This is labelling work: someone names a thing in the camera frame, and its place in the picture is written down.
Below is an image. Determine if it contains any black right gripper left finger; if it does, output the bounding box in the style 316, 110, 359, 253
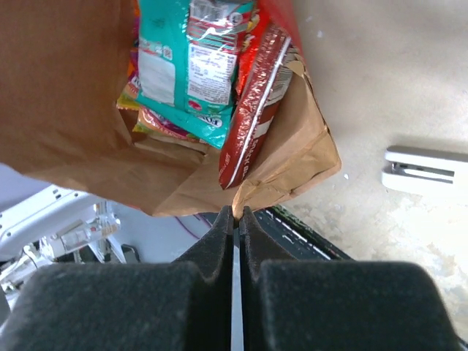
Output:
1, 207, 234, 350

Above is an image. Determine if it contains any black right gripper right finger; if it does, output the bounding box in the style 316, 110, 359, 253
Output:
239, 208, 462, 350

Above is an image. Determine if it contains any red white snack packet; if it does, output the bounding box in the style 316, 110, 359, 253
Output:
219, 24, 296, 189

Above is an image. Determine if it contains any red orange candy packet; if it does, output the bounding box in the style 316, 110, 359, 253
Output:
116, 1, 205, 144

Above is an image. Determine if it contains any teal white snack packet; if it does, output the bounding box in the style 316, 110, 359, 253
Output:
136, 1, 256, 149

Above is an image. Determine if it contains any red paper bag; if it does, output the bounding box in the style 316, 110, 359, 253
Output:
1, 1, 341, 216

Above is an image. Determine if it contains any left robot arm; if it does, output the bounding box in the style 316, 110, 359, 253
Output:
1, 186, 121, 295

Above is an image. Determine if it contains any small white stapler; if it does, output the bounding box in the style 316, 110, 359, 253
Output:
381, 146, 467, 198

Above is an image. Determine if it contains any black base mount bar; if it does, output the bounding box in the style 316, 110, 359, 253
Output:
204, 204, 352, 263

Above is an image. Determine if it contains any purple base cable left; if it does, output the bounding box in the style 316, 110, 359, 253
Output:
174, 214, 213, 241

